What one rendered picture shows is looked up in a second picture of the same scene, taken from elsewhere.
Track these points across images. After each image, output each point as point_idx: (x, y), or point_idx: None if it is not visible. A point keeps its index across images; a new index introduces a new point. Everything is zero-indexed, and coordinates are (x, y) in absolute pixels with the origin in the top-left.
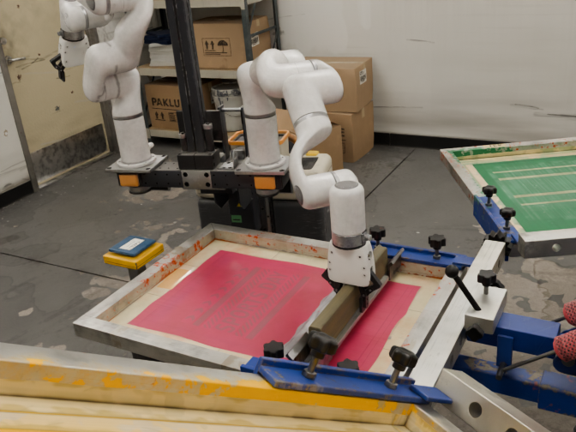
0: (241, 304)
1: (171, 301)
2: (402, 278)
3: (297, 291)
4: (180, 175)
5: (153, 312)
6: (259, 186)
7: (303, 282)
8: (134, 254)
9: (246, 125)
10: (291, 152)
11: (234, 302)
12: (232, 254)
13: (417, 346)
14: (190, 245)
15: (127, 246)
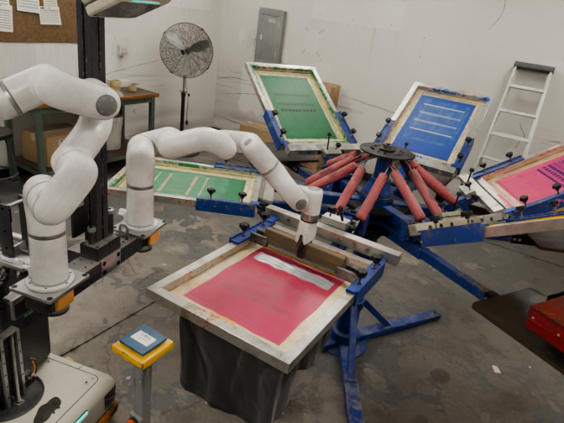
0: (270, 295)
1: (254, 323)
2: None
3: (263, 274)
4: (100, 267)
5: (267, 332)
6: (153, 242)
7: (252, 270)
8: (166, 337)
9: (141, 196)
10: (284, 184)
11: (266, 297)
12: (194, 290)
13: (338, 248)
14: (185, 300)
15: (146, 341)
